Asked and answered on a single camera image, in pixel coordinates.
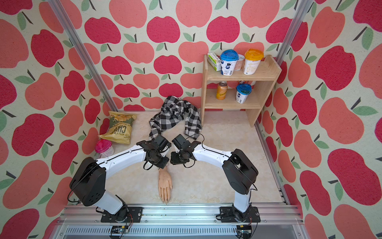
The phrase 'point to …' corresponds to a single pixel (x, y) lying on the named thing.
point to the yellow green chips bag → (120, 128)
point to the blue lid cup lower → (242, 91)
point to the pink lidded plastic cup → (104, 148)
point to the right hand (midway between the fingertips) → (172, 163)
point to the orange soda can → (222, 90)
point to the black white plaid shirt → (174, 110)
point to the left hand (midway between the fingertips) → (165, 166)
